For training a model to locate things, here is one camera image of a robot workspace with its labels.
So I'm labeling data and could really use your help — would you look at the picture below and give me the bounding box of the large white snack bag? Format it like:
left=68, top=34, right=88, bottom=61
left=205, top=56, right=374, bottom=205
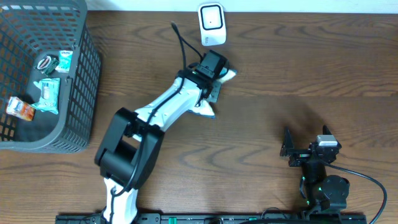
left=189, top=67, right=237, bottom=118

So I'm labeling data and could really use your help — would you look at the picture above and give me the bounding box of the teal kleenex tissue pack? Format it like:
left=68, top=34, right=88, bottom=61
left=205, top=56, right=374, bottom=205
left=55, top=50, right=73, bottom=73

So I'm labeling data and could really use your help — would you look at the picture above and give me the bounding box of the teal wet wipe packet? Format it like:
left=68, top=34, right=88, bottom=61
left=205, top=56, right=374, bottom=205
left=31, top=78, right=61, bottom=114

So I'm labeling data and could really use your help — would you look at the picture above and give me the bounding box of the dark green round-label packet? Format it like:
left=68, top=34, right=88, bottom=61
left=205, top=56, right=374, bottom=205
left=35, top=55, right=59, bottom=76

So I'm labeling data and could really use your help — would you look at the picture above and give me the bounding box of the orange snack packet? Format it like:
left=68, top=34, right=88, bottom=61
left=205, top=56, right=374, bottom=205
left=6, top=96, right=35, bottom=121

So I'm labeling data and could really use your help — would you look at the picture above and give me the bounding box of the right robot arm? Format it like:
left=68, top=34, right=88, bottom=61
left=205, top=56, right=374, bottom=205
left=280, top=126, right=349, bottom=220

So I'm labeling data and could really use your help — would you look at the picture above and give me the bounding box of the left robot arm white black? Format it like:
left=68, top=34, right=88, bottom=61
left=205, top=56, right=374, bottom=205
left=95, top=77, right=215, bottom=223

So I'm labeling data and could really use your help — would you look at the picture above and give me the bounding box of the dark grey plastic basket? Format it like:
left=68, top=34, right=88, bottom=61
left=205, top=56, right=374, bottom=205
left=0, top=0, right=102, bottom=154

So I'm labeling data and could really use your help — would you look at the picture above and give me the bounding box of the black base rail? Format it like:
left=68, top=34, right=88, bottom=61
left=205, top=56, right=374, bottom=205
left=55, top=213, right=367, bottom=224

